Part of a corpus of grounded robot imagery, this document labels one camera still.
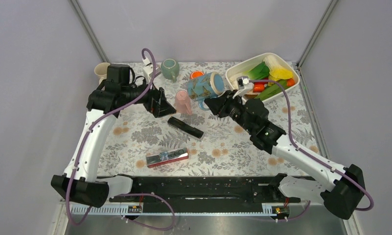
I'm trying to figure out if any orange toy carrot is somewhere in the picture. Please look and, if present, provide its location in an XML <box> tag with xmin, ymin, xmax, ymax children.
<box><xmin>253</xmin><ymin>78</ymin><xmax>296</xmax><ymax>93</ymax></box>

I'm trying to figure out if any purple cable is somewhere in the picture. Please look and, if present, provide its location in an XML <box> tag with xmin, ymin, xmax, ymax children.
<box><xmin>65</xmin><ymin>47</ymin><xmax>177</xmax><ymax>232</ymax></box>
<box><xmin>247</xmin><ymin>78</ymin><xmax>375</xmax><ymax>223</ymax></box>

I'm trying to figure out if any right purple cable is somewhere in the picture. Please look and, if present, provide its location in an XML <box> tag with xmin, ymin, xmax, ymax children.
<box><xmin>247</xmin><ymin>78</ymin><xmax>375</xmax><ymax>223</ymax></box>

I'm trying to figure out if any light pink mug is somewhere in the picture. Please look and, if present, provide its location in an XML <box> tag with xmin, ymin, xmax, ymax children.
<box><xmin>175</xmin><ymin>90</ymin><xmax>193</xmax><ymax>115</ymax></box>

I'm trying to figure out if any white plastic basin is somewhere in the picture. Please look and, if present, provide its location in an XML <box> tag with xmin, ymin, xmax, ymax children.
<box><xmin>225</xmin><ymin>52</ymin><xmax>300</xmax><ymax>104</ymax></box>

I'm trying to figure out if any green ceramic mug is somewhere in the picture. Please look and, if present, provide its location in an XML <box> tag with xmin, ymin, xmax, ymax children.
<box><xmin>161</xmin><ymin>59</ymin><xmax>180</xmax><ymax>83</ymax></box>

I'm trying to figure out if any silver red stapler box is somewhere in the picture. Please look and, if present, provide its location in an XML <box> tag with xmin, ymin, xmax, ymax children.
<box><xmin>146</xmin><ymin>147</ymin><xmax>189</xmax><ymax>168</ymax></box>

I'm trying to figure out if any cream ceramic mug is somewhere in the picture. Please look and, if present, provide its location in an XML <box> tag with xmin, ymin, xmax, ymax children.
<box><xmin>94</xmin><ymin>62</ymin><xmax>110</xmax><ymax>85</ymax></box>

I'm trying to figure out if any yellow toy cabbage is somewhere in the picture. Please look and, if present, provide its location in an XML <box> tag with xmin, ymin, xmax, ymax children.
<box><xmin>263</xmin><ymin>55</ymin><xmax>293</xmax><ymax>81</ymax></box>

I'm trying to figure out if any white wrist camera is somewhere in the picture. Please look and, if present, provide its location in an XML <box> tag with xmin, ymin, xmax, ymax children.
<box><xmin>233</xmin><ymin>76</ymin><xmax>254</xmax><ymax>98</ymax></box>
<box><xmin>142</xmin><ymin>57</ymin><xmax>161</xmax><ymax>83</ymax></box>

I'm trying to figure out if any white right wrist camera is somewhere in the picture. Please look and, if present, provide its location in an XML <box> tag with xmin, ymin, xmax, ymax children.
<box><xmin>233</xmin><ymin>76</ymin><xmax>254</xmax><ymax>98</ymax></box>

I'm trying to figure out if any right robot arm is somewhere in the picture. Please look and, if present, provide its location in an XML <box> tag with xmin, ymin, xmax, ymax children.
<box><xmin>205</xmin><ymin>90</ymin><xmax>366</xmax><ymax>220</ymax></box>

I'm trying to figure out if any floral tablecloth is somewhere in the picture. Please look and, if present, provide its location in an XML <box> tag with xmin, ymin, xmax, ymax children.
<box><xmin>97</xmin><ymin>62</ymin><xmax>319</xmax><ymax>176</ymax></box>

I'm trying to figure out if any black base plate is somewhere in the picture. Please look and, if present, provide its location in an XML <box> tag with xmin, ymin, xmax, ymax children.
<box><xmin>109</xmin><ymin>176</ymin><xmax>287</xmax><ymax>213</ymax></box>

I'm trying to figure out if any black rectangular box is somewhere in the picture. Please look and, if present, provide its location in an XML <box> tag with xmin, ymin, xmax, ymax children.
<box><xmin>167</xmin><ymin>117</ymin><xmax>204</xmax><ymax>141</ymax></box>

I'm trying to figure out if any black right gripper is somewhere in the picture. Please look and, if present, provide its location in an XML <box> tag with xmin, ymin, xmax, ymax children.
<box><xmin>204</xmin><ymin>89</ymin><xmax>255</xmax><ymax>133</ymax></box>

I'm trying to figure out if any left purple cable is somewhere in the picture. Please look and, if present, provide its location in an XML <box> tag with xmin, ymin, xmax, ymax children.
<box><xmin>65</xmin><ymin>47</ymin><xmax>177</xmax><ymax>232</ymax></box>

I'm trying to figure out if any large orange mug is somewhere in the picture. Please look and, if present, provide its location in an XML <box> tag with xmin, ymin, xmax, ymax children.
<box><xmin>190</xmin><ymin>70</ymin><xmax>204</xmax><ymax>79</ymax></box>

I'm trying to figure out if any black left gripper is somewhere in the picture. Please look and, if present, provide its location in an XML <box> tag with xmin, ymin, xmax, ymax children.
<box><xmin>122</xmin><ymin>73</ymin><xmax>176</xmax><ymax>117</ymax></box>

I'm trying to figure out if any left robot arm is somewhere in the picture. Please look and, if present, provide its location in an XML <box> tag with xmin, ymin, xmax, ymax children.
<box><xmin>51</xmin><ymin>64</ymin><xmax>176</xmax><ymax>208</ymax></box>

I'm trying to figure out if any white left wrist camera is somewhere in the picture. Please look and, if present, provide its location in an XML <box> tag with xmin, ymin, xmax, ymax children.
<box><xmin>142</xmin><ymin>57</ymin><xmax>161</xmax><ymax>83</ymax></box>

